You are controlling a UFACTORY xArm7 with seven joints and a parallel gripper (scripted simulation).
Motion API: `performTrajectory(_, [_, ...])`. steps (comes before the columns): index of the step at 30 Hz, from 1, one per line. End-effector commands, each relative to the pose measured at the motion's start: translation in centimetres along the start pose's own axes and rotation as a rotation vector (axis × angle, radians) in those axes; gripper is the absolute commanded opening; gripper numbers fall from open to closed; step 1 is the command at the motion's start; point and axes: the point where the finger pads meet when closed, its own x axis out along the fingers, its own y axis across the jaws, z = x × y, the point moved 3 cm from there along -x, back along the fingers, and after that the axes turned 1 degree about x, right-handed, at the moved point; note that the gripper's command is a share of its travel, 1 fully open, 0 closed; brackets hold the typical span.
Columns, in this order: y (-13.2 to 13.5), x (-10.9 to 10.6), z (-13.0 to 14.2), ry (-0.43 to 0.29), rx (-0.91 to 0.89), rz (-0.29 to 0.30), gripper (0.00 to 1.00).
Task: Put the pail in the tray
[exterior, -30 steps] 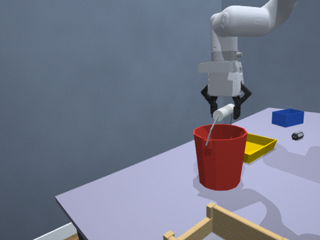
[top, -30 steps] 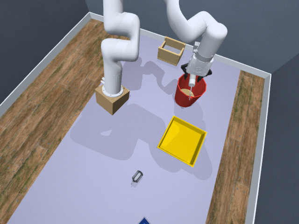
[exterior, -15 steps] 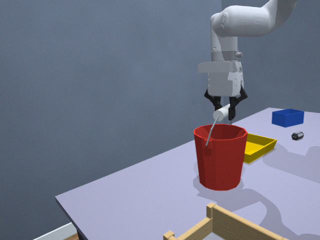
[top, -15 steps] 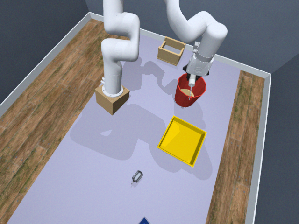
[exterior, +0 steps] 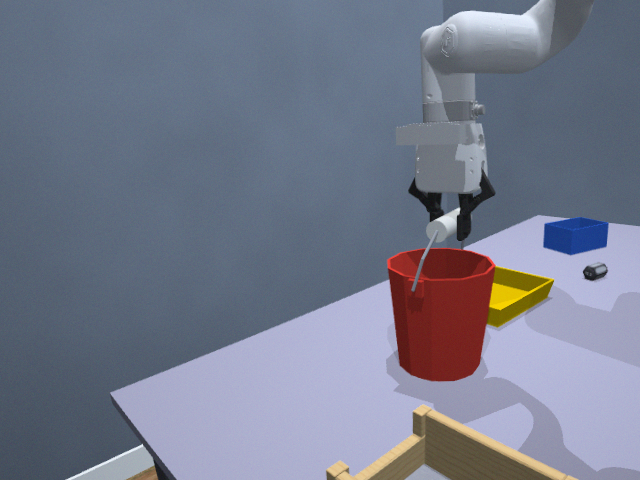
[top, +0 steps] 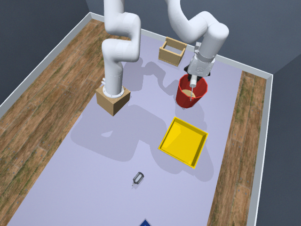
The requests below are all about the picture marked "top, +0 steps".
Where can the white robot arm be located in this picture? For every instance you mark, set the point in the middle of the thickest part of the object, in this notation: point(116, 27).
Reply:
point(120, 23)

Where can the red bucket with wire handle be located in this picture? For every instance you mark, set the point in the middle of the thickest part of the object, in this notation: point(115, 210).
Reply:
point(189, 92)

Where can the light wooden crate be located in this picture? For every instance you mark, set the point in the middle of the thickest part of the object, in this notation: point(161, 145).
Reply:
point(171, 51)

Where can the blue open rectangular bin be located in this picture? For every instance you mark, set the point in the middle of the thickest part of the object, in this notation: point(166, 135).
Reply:
point(145, 223)

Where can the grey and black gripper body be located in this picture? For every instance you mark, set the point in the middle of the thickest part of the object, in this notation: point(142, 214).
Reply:
point(198, 68)

